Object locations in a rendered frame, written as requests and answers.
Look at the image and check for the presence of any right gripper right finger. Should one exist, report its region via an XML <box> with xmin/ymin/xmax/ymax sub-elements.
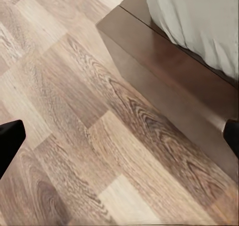
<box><xmin>223</xmin><ymin>119</ymin><xmax>239</xmax><ymax>159</ymax></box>

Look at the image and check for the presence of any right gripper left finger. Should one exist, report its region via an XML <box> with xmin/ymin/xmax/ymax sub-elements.
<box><xmin>0</xmin><ymin>119</ymin><xmax>26</xmax><ymax>179</ymax></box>

